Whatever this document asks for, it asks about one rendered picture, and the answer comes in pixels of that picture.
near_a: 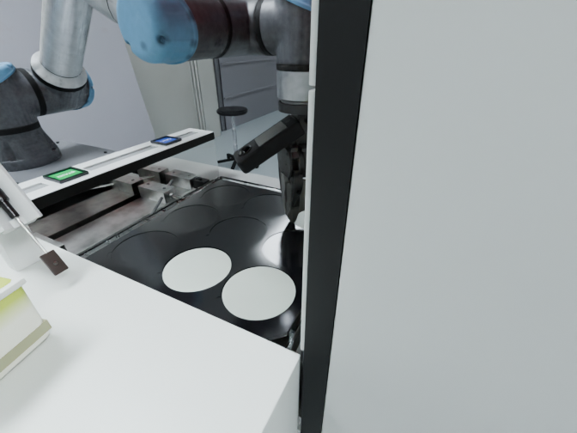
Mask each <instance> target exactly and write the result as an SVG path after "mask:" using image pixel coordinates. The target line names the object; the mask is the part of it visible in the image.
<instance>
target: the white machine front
mask: <svg viewBox="0 0 577 433"><path fill-rule="evenodd" d="M371 7H372V0H312V13H311V39H310V65H309V85H311V86H315V88H314V89H311V90H309V92H308V118H307V170H306V196H305V223H304V249H303V276H302V303H301V350H302V351H304V362H303V382H302V402H301V422H300V425H299V427H298V433H321V430H322V422H323V415H324V407H325V393H326V386H327V379H328V371H329V364H330V356H331V342H332V335H333V327H334V320H335V313H336V305H337V292H338V284H339V277H340V269H341V262H342V254H343V240H344V233H345V225H346V218H347V210H348V203H349V189H350V182H351V175H352V167H353V160H354V153H355V139H356V131H357V124H358V116H359V109H360V101H361V87H362V80H363V72H364V65H365V57H366V50H367V37H368V29H369V22H370V14H371Z"/></svg>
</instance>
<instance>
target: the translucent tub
mask: <svg viewBox="0 0 577 433"><path fill-rule="evenodd" d="M26 282H27V281H26V280H25V278H23V277H17V276H13V275H9V274H5V273H1V272H0V380H1V379H2V378H3V377H4V376H6V375H7V374H8V373H9V372H10V371H11V370H12V369H13V368H14V367H15V366H16V365H17V364H18V363H19V362H20V361H22V360H23V359H24V358H25V357H26V356H27V355H28V354H30V353H31V352H32V351H33V350H34V349H35V348H36V347H37V346H39V345H40V344H41V343H42V342H43V341H44V340H45V339H46V338H47V337H48V336H49V334H50V331H49V330H50V329H51V328H52V327H51V325H50V323H49V322H48V320H45V319H42V318H41V316H40V315H39V313H38V311H37V309H36V308H35V306H34V305H33V304H32V302H31V300H30V299H29V297H28V296H27V293H26V292H25V290H24V289H23V288H22V285H23V284H25V283H26Z"/></svg>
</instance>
